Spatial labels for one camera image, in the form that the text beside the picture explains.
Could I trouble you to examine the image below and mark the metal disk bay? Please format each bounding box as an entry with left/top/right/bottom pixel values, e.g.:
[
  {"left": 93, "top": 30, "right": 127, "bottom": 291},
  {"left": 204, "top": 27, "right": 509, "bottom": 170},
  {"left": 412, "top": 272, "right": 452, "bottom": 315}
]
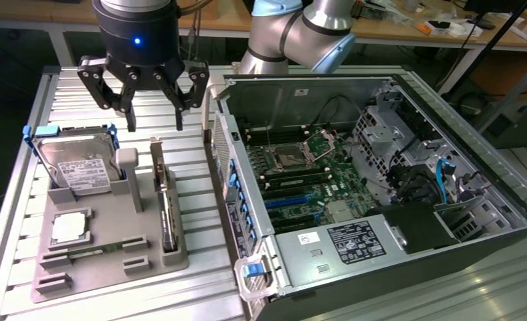
[{"left": 432, "top": 197, "right": 521, "bottom": 243}]

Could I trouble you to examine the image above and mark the black cabinet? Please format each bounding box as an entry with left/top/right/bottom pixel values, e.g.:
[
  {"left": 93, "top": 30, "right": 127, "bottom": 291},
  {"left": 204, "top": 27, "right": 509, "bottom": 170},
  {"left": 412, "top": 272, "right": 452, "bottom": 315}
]
[{"left": 485, "top": 104, "right": 527, "bottom": 150}]

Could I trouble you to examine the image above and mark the blue wire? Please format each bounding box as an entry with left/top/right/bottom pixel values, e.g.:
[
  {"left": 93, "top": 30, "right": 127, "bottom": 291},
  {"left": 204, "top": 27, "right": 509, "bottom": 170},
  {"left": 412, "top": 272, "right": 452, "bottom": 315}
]
[{"left": 432, "top": 156, "right": 460, "bottom": 205}]

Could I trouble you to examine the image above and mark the black RAM stick with label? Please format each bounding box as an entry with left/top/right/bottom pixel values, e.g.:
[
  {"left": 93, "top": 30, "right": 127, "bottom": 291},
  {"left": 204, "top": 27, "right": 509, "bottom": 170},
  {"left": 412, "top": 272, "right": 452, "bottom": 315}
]
[{"left": 263, "top": 168, "right": 333, "bottom": 192}]

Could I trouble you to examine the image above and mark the black open PC case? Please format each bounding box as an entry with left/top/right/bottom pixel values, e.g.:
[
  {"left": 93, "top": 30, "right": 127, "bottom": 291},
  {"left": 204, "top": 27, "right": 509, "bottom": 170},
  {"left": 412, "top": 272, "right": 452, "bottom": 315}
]
[{"left": 200, "top": 73, "right": 527, "bottom": 321}]

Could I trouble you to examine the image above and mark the black slanted pole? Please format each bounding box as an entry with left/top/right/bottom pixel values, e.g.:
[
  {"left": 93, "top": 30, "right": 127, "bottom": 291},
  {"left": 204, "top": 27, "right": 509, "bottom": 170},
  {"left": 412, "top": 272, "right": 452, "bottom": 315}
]
[{"left": 484, "top": 0, "right": 527, "bottom": 54}]

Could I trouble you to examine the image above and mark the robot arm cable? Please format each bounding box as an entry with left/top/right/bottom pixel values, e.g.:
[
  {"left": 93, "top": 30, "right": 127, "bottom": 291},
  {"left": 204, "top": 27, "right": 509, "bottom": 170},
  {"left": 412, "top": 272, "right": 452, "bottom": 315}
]
[{"left": 177, "top": 3, "right": 217, "bottom": 66}]

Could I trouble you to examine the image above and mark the silver CPU chip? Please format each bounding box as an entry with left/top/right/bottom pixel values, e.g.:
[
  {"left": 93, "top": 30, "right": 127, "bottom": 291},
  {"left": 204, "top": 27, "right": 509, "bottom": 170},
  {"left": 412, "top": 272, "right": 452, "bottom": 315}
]
[{"left": 51, "top": 213, "right": 89, "bottom": 242}]

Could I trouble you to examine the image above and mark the black wire bundle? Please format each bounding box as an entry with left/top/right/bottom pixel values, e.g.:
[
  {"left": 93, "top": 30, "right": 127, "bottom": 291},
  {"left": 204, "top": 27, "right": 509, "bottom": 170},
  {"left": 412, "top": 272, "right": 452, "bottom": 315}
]
[{"left": 388, "top": 163, "right": 443, "bottom": 205}]

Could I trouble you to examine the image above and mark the black expansion slot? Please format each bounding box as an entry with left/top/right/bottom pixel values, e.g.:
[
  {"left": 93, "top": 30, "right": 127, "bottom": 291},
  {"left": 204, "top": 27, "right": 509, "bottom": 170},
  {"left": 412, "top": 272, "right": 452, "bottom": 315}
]
[{"left": 269, "top": 213, "right": 320, "bottom": 233}]

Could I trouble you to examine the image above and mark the black RAM slot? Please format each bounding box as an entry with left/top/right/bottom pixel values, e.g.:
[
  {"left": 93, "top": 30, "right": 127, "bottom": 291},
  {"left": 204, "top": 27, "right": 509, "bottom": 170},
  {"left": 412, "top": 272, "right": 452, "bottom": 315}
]
[
  {"left": 244, "top": 125, "right": 309, "bottom": 137},
  {"left": 244, "top": 133, "right": 312, "bottom": 146}
]

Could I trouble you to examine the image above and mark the grey case handle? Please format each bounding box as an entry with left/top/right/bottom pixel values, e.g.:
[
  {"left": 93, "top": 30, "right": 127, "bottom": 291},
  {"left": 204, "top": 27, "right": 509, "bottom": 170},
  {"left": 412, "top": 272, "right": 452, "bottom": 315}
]
[
  {"left": 232, "top": 253, "right": 279, "bottom": 302},
  {"left": 201, "top": 75, "right": 229, "bottom": 101}
]

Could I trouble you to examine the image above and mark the CPU socket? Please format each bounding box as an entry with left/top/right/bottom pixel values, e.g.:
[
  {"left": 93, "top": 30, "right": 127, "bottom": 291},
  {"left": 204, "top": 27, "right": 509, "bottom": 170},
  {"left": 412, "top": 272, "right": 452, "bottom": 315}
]
[{"left": 269, "top": 143, "right": 312, "bottom": 173}]

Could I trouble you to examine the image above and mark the blue case latch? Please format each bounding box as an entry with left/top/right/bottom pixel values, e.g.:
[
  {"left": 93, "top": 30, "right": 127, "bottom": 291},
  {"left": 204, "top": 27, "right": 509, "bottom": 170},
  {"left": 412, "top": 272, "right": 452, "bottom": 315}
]
[{"left": 241, "top": 263, "right": 264, "bottom": 278}]

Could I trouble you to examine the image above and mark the perforated metal drive cage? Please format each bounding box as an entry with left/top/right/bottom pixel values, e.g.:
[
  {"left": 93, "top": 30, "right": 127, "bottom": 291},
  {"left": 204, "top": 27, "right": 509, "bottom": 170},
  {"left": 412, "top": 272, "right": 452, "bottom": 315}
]
[{"left": 351, "top": 85, "right": 431, "bottom": 168}]

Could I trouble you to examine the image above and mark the grey power supply unit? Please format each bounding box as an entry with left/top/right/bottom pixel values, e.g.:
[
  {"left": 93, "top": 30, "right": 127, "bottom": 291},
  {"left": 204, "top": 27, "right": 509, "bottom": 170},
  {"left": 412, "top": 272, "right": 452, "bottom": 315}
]
[{"left": 273, "top": 213, "right": 411, "bottom": 289}]

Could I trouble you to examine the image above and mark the green motherboard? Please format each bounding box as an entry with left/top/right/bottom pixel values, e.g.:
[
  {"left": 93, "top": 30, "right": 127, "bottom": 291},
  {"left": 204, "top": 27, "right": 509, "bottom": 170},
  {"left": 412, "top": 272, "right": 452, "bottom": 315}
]
[{"left": 244, "top": 125, "right": 383, "bottom": 235}]

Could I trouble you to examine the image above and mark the thin metal locking lever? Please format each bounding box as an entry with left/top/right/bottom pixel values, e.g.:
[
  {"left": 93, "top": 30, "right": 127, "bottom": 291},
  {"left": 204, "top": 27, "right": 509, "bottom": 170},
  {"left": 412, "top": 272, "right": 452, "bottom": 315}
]
[{"left": 265, "top": 119, "right": 276, "bottom": 153}]

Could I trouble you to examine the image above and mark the hard disk with blue caddy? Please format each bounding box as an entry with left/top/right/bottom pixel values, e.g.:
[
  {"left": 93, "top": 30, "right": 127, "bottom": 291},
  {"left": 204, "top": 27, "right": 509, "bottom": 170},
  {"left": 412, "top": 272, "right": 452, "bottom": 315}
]
[{"left": 21, "top": 124, "right": 121, "bottom": 197}]

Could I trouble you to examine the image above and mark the blue expansion slot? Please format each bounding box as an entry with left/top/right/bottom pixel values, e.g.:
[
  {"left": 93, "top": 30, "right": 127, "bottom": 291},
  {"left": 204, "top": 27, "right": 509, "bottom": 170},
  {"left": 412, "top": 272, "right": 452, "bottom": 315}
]
[{"left": 264, "top": 195, "right": 319, "bottom": 210}]

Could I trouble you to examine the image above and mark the graphics card with metal bracket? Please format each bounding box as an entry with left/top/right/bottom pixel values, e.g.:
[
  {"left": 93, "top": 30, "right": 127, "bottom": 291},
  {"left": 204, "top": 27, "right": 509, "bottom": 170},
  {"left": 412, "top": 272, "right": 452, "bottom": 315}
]
[{"left": 148, "top": 135, "right": 180, "bottom": 252}]

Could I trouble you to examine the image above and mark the silver chipset heatsink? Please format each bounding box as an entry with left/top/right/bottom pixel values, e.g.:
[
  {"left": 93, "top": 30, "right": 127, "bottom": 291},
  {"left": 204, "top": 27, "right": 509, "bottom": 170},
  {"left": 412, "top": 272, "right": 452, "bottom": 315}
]
[{"left": 324, "top": 201, "right": 352, "bottom": 222}]

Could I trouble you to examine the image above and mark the thin black cable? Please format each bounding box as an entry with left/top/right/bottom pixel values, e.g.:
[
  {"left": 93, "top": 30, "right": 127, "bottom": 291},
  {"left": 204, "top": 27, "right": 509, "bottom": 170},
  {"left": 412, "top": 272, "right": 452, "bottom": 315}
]
[{"left": 315, "top": 95, "right": 365, "bottom": 126}]

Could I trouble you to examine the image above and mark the metal socket cover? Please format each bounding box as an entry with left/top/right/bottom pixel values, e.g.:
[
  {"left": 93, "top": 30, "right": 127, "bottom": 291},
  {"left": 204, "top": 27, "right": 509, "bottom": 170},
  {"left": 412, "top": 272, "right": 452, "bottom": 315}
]
[{"left": 301, "top": 128, "right": 339, "bottom": 161}]

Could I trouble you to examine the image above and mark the green RAM stick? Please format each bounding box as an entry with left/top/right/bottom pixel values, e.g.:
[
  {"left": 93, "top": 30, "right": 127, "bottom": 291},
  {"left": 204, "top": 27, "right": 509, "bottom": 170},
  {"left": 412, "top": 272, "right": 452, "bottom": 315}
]
[{"left": 67, "top": 243, "right": 125, "bottom": 260}]

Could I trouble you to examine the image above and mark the black monitor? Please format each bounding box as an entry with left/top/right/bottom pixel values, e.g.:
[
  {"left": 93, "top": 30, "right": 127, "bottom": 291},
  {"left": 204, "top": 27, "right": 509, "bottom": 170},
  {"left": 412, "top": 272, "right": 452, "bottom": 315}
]
[{"left": 463, "top": 0, "right": 527, "bottom": 30}]

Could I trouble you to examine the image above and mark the grey plastic parts rack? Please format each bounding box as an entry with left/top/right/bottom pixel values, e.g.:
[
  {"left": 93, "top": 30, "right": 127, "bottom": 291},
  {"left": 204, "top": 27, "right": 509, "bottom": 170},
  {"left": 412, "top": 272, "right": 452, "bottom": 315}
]
[{"left": 29, "top": 146, "right": 191, "bottom": 304}]

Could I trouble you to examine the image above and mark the black plastic air shroud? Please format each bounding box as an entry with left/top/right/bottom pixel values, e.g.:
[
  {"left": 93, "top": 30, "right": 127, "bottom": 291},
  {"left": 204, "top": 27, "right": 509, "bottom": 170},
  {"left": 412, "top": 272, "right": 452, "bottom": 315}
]
[{"left": 363, "top": 203, "right": 461, "bottom": 255}]

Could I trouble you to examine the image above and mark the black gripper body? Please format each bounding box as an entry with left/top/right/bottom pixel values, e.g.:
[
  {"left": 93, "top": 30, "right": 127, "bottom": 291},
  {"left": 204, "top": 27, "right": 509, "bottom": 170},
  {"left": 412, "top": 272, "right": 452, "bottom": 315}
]
[{"left": 92, "top": 3, "right": 180, "bottom": 90}]

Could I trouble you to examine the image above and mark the white tray with black part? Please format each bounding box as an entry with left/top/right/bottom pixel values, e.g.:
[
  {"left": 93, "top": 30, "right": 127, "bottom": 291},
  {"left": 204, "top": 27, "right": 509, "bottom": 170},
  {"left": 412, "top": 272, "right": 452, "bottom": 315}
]
[{"left": 425, "top": 19, "right": 484, "bottom": 37}]

